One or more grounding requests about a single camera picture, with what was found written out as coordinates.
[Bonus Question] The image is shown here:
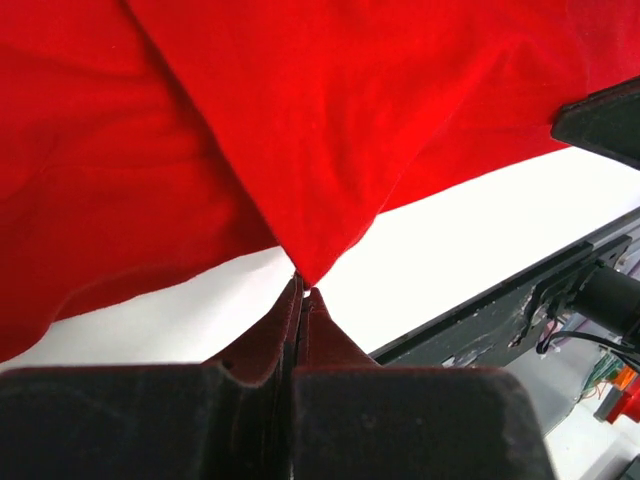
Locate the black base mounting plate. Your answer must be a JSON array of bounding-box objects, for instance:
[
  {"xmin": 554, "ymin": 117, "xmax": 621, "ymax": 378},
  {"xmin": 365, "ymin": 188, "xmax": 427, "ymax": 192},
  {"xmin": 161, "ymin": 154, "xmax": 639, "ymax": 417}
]
[{"xmin": 373, "ymin": 210, "xmax": 639, "ymax": 432}]

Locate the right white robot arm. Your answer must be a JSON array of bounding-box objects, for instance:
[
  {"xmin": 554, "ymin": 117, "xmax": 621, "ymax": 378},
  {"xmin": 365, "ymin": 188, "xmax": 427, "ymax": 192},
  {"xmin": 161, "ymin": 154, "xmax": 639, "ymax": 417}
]
[{"xmin": 551, "ymin": 77, "xmax": 639, "ymax": 350}]

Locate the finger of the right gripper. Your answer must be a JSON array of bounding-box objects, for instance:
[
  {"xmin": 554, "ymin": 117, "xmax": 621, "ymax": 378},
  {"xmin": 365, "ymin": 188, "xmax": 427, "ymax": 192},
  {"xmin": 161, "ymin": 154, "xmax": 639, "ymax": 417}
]
[{"xmin": 551, "ymin": 76, "xmax": 639, "ymax": 170}]

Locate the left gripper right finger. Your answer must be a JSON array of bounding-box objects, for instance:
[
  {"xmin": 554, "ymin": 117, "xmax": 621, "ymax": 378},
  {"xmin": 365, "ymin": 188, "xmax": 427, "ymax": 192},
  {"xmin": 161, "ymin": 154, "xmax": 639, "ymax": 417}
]
[{"xmin": 292, "ymin": 289, "xmax": 555, "ymax": 479}]

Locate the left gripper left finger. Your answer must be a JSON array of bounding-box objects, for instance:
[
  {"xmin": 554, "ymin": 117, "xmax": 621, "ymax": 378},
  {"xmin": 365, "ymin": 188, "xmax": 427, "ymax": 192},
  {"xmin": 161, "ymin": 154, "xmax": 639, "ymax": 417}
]
[{"xmin": 1, "ymin": 277, "xmax": 303, "ymax": 479}]

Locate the red t shirt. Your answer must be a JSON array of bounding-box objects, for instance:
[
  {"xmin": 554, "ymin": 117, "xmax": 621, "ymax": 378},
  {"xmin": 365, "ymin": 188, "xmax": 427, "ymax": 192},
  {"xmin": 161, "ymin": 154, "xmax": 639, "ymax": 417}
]
[{"xmin": 1, "ymin": 1, "xmax": 639, "ymax": 360}]

